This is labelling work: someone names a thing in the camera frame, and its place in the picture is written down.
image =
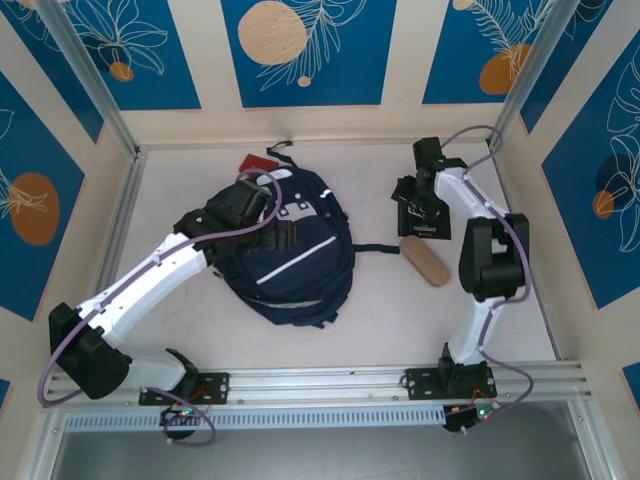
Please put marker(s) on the blue floral wall panel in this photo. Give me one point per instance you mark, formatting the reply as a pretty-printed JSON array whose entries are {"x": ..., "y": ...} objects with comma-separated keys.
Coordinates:
[
  {"x": 50, "y": 55},
  {"x": 590, "y": 225},
  {"x": 165, "y": 75},
  {"x": 557, "y": 70},
  {"x": 450, "y": 50},
  {"x": 350, "y": 75},
  {"x": 30, "y": 150}
]

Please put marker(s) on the black controller board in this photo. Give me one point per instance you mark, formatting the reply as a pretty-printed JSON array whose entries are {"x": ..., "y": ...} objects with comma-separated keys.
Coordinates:
[
  {"x": 457, "y": 420},
  {"x": 180, "y": 415}
]

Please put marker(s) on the red leather wallet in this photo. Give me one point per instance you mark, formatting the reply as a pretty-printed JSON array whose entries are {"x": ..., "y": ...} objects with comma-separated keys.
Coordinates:
[{"x": 257, "y": 162}]

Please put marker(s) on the aluminium frame post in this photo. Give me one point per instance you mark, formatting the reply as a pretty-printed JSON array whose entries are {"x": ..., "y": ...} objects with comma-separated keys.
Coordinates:
[
  {"x": 89, "y": 75},
  {"x": 530, "y": 75}
]

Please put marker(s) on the tan pencil case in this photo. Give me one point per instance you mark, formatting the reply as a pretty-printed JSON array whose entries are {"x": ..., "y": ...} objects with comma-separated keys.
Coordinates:
[{"x": 425, "y": 260}]

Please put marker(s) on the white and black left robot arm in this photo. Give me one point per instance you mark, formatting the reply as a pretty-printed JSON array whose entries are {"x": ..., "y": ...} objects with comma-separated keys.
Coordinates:
[{"x": 150, "y": 280}]

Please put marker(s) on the navy blue backpack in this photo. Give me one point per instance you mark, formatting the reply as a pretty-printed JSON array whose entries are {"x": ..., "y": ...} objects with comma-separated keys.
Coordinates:
[{"x": 310, "y": 280}]

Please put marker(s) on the aluminium side rail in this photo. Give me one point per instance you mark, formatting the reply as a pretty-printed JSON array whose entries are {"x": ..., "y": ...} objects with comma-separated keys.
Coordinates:
[
  {"x": 123, "y": 225},
  {"x": 547, "y": 325}
]

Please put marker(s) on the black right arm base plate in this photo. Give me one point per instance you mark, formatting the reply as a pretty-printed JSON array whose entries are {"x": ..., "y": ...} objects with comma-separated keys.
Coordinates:
[{"x": 420, "y": 384}]

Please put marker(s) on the black book with orange title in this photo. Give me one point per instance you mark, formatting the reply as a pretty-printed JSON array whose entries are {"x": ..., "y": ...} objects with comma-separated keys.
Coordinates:
[{"x": 430, "y": 230}]

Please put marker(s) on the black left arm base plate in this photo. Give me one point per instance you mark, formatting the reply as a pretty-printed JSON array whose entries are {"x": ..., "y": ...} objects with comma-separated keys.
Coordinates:
[{"x": 215, "y": 387}]

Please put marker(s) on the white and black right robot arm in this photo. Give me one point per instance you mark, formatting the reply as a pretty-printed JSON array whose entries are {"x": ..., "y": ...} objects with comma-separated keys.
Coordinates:
[{"x": 470, "y": 330}]

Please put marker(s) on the aluminium mounting rail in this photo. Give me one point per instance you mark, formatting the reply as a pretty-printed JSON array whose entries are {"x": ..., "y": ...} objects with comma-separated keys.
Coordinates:
[{"x": 310, "y": 382}]

